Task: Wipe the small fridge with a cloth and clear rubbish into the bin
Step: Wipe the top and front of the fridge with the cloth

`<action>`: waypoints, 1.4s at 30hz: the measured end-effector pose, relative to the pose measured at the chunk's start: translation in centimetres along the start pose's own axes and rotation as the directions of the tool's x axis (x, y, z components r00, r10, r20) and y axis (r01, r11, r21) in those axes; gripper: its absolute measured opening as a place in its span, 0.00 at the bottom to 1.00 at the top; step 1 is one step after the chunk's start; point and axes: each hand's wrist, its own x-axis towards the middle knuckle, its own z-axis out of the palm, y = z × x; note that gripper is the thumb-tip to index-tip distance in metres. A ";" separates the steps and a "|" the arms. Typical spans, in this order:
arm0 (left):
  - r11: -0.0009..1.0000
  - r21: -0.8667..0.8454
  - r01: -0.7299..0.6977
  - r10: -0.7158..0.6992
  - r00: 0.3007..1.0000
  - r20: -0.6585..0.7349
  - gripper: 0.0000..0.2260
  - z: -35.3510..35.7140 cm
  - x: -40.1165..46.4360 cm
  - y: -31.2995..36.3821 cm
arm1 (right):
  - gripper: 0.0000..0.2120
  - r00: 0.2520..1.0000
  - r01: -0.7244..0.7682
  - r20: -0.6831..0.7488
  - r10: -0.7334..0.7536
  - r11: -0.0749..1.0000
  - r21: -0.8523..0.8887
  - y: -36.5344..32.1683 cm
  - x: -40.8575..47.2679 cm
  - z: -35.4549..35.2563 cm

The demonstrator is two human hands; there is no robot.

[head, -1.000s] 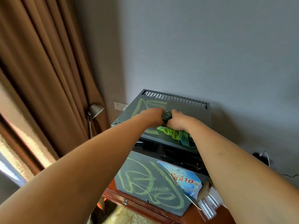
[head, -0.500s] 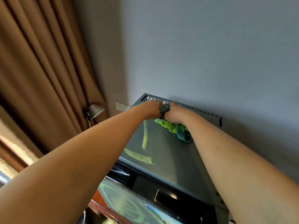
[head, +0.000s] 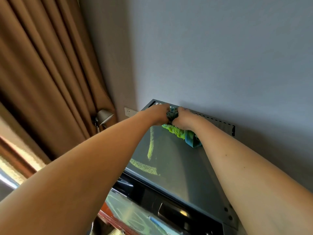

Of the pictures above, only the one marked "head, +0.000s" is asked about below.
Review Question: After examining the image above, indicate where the person's right hand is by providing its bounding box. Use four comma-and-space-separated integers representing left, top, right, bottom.
172, 107, 199, 131

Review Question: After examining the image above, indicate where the person's left hand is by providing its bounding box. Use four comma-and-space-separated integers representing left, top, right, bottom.
144, 104, 171, 126

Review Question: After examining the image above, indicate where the green blue cleaning cloth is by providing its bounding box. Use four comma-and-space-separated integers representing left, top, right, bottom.
161, 106, 203, 149

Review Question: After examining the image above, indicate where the grey mini fridge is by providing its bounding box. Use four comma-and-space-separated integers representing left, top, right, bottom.
105, 99, 239, 235

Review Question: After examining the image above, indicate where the person's right forearm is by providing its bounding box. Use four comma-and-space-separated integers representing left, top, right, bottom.
192, 119, 313, 235

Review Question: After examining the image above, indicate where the person's left forearm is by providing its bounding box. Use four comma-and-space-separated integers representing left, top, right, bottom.
0, 112, 157, 235

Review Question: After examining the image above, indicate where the grey metal lamp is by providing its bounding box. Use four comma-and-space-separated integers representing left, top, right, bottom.
91, 109, 115, 133

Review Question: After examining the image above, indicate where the brown curtain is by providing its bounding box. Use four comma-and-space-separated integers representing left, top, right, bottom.
0, 0, 117, 169

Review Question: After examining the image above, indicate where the white wall socket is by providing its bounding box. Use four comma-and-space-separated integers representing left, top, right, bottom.
124, 107, 138, 118

